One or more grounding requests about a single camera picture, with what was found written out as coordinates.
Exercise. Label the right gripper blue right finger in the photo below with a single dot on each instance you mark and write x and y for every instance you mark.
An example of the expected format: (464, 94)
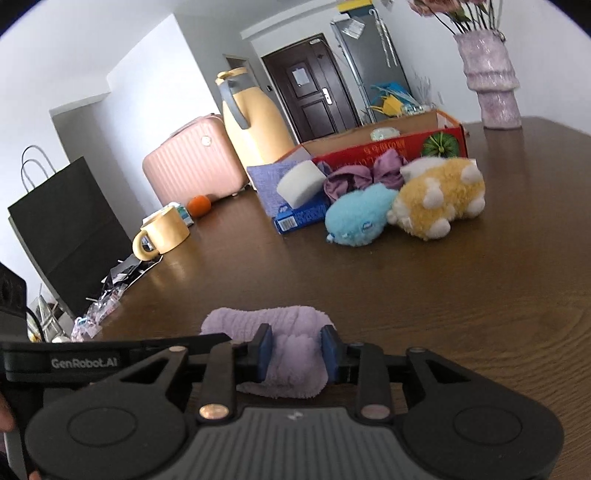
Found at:
(362, 365)

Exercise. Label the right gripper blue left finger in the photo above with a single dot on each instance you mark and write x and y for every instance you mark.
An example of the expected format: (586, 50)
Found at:
(227, 364)

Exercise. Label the lavender fluffy towel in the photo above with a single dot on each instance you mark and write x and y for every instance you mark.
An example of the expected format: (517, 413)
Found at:
(296, 367)

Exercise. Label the blue plush toy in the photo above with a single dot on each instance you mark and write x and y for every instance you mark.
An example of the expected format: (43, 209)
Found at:
(359, 217)

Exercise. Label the yellow white plush toy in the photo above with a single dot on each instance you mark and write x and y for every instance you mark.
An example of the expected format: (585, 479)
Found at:
(446, 190)

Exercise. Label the white round sponge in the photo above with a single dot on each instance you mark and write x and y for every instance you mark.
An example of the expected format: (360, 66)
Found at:
(300, 184)

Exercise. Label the purple knitted cloth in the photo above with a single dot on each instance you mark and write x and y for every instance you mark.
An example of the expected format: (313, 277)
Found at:
(265, 179)

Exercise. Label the purple satin scrunchie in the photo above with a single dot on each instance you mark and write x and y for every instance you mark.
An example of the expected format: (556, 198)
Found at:
(385, 170)

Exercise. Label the green bath puff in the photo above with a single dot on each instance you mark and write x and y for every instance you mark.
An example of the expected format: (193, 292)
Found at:
(384, 133)

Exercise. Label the person left hand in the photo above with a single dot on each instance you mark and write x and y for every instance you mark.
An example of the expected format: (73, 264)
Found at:
(7, 421)

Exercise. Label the crumpled plastic wrappers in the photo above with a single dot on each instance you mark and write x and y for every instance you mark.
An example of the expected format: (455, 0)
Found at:
(120, 278)

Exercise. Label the yellow ceramic mug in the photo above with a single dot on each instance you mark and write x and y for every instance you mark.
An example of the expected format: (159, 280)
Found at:
(162, 233)

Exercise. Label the black paper shopping bag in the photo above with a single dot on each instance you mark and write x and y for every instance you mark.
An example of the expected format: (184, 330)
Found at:
(70, 234)

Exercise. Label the orange fruit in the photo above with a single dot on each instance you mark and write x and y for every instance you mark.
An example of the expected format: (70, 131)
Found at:
(198, 206)

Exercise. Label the pink small suitcase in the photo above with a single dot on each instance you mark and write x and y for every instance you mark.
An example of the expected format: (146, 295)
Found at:
(196, 160)

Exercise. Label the red cardboard box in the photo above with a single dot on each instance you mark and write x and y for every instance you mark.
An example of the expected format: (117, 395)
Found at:
(417, 132)

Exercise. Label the yellow thermos jug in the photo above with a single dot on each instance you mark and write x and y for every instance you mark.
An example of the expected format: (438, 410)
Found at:
(254, 124)

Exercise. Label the dark brown entrance door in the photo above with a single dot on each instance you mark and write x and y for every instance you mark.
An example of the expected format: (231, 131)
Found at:
(312, 89)

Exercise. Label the grey refrigerator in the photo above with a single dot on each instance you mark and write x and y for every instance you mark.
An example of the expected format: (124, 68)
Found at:
(369, 50)

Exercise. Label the purple ceramic vase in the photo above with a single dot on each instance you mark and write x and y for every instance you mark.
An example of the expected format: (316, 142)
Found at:
(491, 75)

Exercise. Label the dried pink roses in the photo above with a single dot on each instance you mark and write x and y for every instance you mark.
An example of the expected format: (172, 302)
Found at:
(461, 16)

